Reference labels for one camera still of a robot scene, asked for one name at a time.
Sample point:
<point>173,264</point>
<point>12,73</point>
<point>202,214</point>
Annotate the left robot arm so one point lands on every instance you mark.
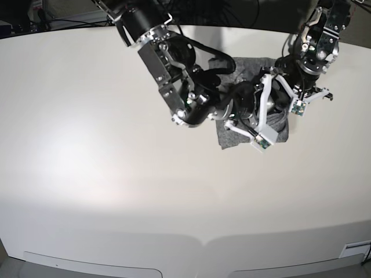
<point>315,48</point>

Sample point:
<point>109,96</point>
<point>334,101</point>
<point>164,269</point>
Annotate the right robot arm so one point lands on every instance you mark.
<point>200,83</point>

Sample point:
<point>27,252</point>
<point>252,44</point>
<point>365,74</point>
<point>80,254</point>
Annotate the grey T-shirt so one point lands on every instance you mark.
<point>246,70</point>

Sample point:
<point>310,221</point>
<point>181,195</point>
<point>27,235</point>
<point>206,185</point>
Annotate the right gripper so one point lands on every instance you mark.
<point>260,134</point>

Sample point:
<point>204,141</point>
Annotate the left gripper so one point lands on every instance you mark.
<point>300,87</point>

